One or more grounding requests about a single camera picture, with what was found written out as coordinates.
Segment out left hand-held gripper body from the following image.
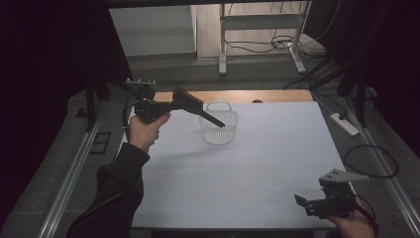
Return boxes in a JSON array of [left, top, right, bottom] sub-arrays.
[[125, 78, 167, 125]]

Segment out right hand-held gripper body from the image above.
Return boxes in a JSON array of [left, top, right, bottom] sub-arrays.
[[305, 168, 369, 219]]

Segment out black brush with handle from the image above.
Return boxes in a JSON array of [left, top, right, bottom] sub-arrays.
[[171, 86, 227, 129]]

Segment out white plastic mesh basket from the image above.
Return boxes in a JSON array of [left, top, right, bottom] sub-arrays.
[[198, 101, 239, 146]]

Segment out person's left hand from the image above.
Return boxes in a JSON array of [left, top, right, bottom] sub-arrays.
[[128, 112, 171, 153]]

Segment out person's right hand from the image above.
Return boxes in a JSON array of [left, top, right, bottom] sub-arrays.
[[326, 197, 377, 238]]

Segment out black tripod stand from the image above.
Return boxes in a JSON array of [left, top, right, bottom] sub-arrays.
[[310, 59, 370, 129], [83, 73, 140, 133]]

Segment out white table mat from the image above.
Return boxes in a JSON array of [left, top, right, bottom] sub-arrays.
[[117, 101, 348, 230]]

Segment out white power strip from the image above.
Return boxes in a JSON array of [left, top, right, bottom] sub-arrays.
[[329, 112, 361, 137]]

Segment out wooden table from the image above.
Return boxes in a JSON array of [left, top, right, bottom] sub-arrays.
[[152, 88, 314, 105]]

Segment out right hand-held gripper cable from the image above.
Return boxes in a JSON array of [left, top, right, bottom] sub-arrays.
[[355, 194, 379, 234]]

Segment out aluminium rail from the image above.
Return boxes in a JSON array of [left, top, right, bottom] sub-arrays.
[[38, 108, 107, 238], [342, 97, 420, 238]]

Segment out black looped floor cable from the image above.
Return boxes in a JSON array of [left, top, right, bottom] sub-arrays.
[[342, 144, 399, 179]]

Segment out white power strip cable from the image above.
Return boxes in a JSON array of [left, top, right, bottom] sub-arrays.
[[306, 83, 335, 116]]

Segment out white metal stand frame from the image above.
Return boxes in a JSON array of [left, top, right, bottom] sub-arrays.
[[218, 0, 312, 76]]

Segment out tangle of black cables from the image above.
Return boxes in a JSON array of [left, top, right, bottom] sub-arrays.
[[224, 29, 326, 60]]

